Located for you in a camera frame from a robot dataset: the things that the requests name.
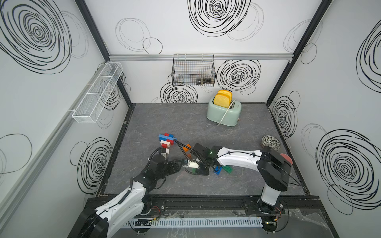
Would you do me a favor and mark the mint green toaster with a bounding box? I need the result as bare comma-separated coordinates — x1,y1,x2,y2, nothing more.
206,98,242,127

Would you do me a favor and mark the blue square brick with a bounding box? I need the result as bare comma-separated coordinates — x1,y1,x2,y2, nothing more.
213,166,222,175

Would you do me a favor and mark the yellow toast slice back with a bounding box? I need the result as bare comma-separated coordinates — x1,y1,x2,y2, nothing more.
217,90,232,101

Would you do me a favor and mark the green flat brick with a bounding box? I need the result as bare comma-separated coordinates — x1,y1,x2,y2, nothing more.
222,166,233,174

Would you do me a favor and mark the yellow toast slice front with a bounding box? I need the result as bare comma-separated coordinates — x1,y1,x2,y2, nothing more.
213,94,231,108

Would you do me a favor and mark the white wire shelf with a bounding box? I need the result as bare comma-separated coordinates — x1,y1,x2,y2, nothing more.
72,61,123,124

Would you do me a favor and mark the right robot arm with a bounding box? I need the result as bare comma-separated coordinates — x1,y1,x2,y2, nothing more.
174,139,293,206

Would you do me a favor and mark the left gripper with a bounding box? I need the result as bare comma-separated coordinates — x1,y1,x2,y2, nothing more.
155,159,183,181

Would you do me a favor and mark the dark object in basket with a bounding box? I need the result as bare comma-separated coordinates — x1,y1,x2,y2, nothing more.
196,78,214,85

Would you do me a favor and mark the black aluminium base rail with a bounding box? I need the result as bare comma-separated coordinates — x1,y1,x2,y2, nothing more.
149,194,323,215

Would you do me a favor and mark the pink cup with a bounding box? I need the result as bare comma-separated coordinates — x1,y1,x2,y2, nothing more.
281,153,293,165

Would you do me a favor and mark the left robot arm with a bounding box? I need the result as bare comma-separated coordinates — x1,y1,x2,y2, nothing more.
68,154,183,238

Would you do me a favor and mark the white rectangular brick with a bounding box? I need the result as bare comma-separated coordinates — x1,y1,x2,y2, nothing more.
160,140,171,148

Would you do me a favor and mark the white toaster cable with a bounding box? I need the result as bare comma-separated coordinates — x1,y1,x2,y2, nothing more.
216,99,236,126

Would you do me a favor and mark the speckled plate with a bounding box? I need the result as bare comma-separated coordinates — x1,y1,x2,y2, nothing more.
261,135,281,151

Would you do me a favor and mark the orange rectangular brick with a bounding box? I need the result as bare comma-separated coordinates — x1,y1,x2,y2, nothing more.
183,144,191,152

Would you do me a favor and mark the yellow toast slice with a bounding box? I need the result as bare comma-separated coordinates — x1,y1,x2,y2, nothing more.
217,90,232,101
213,94,231,108

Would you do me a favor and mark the white cable duct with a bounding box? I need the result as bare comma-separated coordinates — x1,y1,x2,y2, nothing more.
122,217,263,229

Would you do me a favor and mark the light blue long brick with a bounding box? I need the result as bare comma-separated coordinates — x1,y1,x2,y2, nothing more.
158,134,176,141

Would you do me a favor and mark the black wire basket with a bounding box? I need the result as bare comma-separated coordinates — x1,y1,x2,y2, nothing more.
171,54,216,87

